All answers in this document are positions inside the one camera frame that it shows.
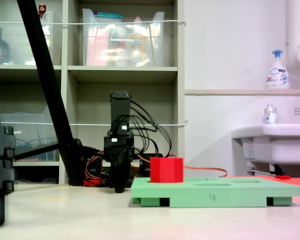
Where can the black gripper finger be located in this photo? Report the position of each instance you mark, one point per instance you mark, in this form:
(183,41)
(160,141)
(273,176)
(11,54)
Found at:
(124,183)
(117,185)

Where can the red octagonal pillar block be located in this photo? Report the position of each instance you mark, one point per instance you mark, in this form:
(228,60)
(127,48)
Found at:
(166,170)

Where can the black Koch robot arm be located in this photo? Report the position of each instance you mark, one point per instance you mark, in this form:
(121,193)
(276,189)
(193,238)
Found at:
(120,112)

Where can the black tripod brace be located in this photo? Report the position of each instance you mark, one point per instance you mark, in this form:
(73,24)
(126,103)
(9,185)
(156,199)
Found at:
(35,151)

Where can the beige shelf unit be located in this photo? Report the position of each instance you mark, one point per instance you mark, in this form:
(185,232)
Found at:
(122,75)

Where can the green shape sorter board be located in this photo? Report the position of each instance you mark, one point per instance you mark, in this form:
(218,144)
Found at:
(215,192)

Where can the black tripod leg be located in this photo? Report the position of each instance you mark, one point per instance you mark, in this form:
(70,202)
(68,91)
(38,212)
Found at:
(47,82)
(1,160)

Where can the large clear storage bin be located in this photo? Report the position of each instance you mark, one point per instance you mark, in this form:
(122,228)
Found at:
(120,50)

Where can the teal flat box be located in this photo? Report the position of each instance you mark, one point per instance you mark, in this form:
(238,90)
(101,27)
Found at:
(107,14)

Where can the small clear sanitiser bottle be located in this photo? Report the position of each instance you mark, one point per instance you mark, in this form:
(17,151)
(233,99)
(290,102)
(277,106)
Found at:
(270,116)

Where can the white ceramic sink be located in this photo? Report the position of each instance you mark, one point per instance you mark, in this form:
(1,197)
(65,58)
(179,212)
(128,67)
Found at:
(280,145)

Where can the dark glass bottle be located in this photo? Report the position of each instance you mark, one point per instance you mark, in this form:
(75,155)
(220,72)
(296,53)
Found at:
(2,50)

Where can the white pump soap bottle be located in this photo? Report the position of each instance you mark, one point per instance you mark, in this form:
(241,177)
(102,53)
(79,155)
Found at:
(277,77)

